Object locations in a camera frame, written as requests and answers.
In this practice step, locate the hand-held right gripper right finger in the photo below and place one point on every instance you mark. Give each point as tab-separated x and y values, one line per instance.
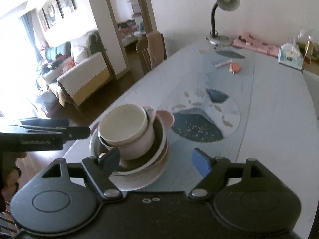
201	163

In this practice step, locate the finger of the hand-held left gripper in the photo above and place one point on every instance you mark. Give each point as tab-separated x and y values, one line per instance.
77	132
47	123

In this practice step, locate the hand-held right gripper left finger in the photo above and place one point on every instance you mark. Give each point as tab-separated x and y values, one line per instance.
112	159

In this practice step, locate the plain white plate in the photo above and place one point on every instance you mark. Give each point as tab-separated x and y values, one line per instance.
139	181

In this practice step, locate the cream ceramic bowl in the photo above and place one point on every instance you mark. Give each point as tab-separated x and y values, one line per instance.
122	124

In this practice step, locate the large stainless steel bowl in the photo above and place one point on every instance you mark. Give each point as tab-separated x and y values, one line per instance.
159	144

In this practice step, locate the person's left hand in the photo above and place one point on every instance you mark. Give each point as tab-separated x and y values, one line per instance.
12	179

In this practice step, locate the sofa with white cover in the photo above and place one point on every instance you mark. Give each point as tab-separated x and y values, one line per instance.
84	72

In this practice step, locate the small orange object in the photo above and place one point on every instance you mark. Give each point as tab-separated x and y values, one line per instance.
235	69

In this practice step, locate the pink spoon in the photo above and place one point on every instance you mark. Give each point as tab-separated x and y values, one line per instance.
223	63

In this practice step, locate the wooden dining chair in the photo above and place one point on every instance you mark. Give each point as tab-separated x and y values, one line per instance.
143	54

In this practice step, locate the pink printed cloth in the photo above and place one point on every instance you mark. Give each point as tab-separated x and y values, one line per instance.
259	46

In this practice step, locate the wooden framed floor mirror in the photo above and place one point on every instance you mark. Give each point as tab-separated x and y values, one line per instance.
132	10

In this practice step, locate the white and teal tissue box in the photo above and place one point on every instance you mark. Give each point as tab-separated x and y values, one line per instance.
290	58

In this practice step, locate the white wooden sideboard with drawers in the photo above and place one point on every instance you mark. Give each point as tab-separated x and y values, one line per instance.
312	70

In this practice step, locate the amber glass bottle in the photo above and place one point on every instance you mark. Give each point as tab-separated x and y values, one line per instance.
308	52

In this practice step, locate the glass fishbowl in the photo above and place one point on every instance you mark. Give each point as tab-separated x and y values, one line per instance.
302	32

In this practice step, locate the grey gooseneck desk lamp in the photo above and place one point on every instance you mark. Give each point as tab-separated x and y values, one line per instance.
228	0

